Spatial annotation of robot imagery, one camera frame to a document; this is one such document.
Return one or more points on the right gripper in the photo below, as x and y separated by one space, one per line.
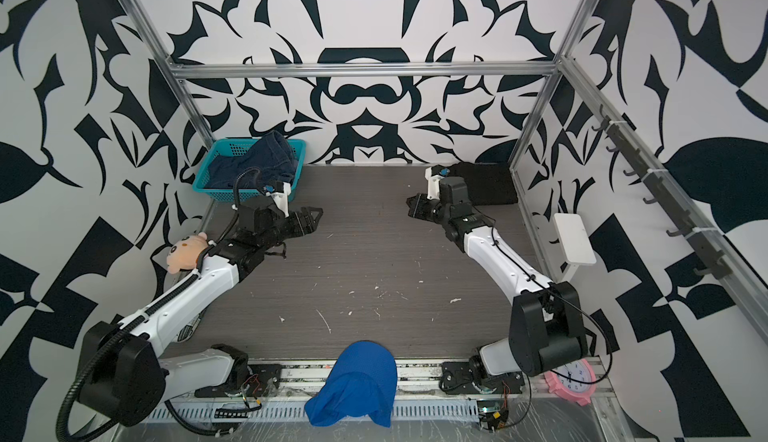
419 211

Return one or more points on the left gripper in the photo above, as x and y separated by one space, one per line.
308 223

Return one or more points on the dark blue denim skirt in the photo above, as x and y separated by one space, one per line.
269 159

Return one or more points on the black skirt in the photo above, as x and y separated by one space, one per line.
488 184

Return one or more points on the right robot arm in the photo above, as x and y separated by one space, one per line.
546 329

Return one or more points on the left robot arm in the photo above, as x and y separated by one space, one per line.
122 372

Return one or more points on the pink plush toy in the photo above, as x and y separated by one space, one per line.
184 254

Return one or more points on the white shelf stand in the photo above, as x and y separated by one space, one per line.
575 243

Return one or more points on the blue cloth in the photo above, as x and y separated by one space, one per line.
362 383

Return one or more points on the small green circuit board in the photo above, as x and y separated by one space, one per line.
492 415

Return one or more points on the pink alarm clock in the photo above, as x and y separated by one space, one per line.
575 382

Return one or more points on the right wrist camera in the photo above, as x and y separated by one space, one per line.
434 175

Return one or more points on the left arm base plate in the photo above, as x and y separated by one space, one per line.
260 379

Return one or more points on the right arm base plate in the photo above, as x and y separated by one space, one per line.
470 378

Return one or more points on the aluminium frame crossbar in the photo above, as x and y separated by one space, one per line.
372 69

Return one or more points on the grey wall hook rack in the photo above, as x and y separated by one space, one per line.
666 193

